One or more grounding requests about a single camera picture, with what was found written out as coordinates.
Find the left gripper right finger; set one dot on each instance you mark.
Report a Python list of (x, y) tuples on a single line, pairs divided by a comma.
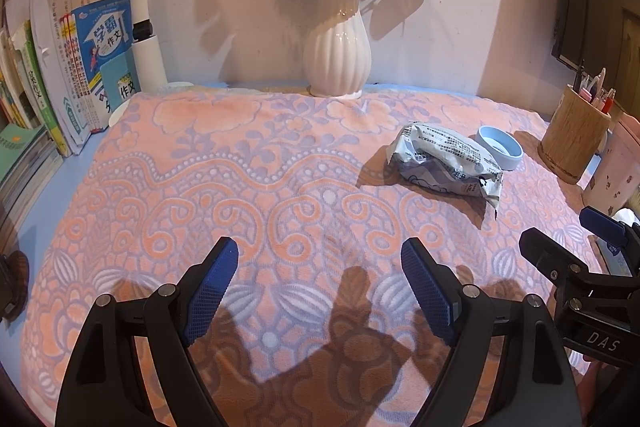
[(534, 384)]

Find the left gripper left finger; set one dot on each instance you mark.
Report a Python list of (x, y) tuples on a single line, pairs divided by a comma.
[(103, 383)]

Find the light blue round bowl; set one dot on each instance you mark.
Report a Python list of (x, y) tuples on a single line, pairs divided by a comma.
[(506, 150)]

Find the white snack packet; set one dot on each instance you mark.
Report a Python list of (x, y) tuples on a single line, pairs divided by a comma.
[(445, 161)]

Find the row of upright books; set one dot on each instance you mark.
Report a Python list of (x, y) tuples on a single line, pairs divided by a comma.
[(40, 36)]

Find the person right hand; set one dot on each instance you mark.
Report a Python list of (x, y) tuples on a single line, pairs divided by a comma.
[(597, 379)]

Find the pink lidded bin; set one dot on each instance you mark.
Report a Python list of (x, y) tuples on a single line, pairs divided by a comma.
[(617, 176)]

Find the wooden pen holder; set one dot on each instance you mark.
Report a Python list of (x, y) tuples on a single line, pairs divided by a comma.
[(574, 134)]

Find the pink patterned table mat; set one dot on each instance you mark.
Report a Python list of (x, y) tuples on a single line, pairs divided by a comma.
[(319, 326)]

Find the green book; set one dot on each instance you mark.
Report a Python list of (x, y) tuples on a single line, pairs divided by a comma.
[(16, 142)]

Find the white desk lamp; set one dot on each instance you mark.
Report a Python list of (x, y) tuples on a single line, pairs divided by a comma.
[(147, 56)]

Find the white ribbed vase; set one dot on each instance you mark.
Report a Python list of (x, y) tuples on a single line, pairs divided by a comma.
[(337, 57)]

